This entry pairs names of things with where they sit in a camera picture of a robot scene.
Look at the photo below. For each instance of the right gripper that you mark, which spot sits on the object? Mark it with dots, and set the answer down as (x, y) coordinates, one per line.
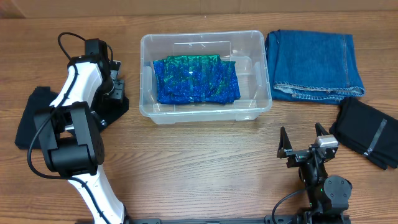
(296, 156)

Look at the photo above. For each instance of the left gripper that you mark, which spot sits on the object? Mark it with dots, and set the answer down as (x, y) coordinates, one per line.
(118, 93)

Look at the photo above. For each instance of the black cloth with tape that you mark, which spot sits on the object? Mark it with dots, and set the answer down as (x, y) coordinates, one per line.
(107, 113)

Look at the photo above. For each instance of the blue green sequin cloth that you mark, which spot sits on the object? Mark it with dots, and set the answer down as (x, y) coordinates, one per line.
(185, 79)

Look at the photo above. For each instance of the blue denim jeans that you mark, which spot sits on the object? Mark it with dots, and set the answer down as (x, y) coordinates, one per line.
(312, 66)

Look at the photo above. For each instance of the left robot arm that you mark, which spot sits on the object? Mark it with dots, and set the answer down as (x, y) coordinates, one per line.
(69, 130)

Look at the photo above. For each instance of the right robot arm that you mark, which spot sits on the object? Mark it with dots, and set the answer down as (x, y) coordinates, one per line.
(328, 196)

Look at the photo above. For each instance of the clear plastic storage bin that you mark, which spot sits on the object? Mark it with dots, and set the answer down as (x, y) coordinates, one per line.
(246, 48)

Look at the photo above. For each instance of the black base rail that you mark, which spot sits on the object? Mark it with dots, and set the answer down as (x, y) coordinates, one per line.
(211, 221)

